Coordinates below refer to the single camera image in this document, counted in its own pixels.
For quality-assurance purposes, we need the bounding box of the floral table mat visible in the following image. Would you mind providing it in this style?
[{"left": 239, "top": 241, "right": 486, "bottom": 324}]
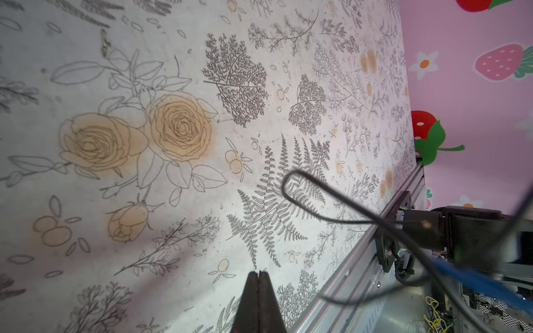
[{"left": 1, "top": 1, "right": 416, "bottom": 332}]

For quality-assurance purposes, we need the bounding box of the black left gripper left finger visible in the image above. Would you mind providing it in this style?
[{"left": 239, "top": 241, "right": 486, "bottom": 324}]
[{"left": 230, "top": 271, "right": 259, "bottom": 333}]

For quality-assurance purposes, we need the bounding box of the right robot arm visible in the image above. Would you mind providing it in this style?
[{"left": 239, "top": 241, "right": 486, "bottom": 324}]
[{"left": 383, "top": 191, "right": 532, "bottom": 289}]

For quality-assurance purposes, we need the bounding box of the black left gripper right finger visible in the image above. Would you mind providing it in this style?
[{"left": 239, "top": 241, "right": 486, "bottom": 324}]
[{"left": 259, "top": 271, "right": 287, "bottom": 333}]

